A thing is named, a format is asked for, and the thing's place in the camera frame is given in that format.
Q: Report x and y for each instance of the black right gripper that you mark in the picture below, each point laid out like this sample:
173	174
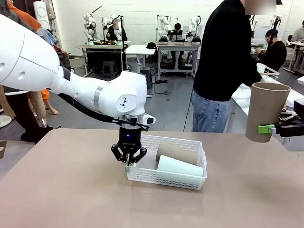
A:
298	128

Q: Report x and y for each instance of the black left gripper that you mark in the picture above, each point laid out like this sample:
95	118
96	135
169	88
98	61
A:
130	137

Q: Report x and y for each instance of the brown cup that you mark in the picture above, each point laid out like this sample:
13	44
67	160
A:
180	153
266	107

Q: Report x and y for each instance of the white perforated plastic basket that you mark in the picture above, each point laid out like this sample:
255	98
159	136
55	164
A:
166	183

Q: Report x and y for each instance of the pale green cup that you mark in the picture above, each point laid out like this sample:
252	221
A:
180	167

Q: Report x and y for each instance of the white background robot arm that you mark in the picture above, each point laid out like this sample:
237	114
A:
164	23
194	23
89	26
107	21

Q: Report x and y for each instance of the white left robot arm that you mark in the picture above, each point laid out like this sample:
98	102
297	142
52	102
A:
35	61

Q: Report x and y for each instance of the white side table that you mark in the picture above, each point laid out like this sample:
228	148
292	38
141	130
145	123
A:
238	104

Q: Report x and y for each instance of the white cup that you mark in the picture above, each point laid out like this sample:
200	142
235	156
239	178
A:
260	68

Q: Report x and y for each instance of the seated person with glasses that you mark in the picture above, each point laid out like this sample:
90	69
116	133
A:
275	52

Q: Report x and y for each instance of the grey plastic stool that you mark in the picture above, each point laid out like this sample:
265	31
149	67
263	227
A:
109	69
149	78

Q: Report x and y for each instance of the white office desk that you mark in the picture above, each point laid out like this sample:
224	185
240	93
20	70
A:
297	45

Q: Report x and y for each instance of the seated person in grey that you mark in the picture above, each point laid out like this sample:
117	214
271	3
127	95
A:
299	33

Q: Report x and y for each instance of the person in black top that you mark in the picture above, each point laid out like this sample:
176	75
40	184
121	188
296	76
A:
221	47

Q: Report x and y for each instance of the white standing desk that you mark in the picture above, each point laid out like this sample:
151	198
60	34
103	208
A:
140	50

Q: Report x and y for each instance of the black cap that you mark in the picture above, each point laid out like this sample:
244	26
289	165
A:
151	45

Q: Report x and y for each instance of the black framed robot table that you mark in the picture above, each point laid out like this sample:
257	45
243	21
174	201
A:
104	46

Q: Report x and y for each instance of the person in dark coat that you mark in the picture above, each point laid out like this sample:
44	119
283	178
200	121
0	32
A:
21	114

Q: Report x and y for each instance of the seated person in plaid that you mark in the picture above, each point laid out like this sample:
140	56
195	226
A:
64	59

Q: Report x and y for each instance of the white framed robot table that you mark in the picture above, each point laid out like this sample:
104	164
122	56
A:
178	46

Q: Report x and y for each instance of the white round floor base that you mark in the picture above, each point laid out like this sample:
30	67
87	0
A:
4	121

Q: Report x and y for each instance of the person in black t-shirt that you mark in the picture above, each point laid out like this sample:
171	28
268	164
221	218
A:
177	32

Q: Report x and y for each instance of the blue patterned garment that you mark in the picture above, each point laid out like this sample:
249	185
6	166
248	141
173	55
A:
47	35

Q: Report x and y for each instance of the person in orange jacket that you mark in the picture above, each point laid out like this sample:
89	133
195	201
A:
26	19

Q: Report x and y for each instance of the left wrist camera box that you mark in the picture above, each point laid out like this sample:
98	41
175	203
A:
150	120

